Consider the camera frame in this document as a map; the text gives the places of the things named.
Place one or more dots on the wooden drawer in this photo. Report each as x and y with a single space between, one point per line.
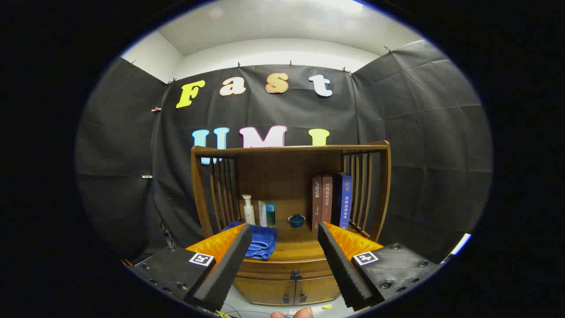
273 267

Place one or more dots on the wooden countertop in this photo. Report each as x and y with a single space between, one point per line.
295 245

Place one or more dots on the black backdrop cloth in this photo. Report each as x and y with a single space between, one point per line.
419 132

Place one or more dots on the reddish brown book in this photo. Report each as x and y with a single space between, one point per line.
327 198

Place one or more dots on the wooden cabinet door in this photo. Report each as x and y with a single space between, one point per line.
315 289
265 291

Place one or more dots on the dark brown book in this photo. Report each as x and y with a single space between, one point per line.
316 203

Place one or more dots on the wooden cabinet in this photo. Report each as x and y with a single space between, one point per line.
282 176

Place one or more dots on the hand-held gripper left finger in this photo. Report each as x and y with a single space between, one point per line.
229 269

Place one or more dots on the blue book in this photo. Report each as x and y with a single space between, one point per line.
345 201

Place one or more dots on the white pump bottle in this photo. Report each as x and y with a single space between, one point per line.
249 214

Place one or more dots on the blue towel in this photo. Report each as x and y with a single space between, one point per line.
265 240

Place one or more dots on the blue lidded teacup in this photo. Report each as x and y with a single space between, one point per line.
296 221

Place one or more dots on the white and green box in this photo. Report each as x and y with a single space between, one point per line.
262 214

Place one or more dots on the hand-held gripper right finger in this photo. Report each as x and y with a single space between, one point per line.
342 269

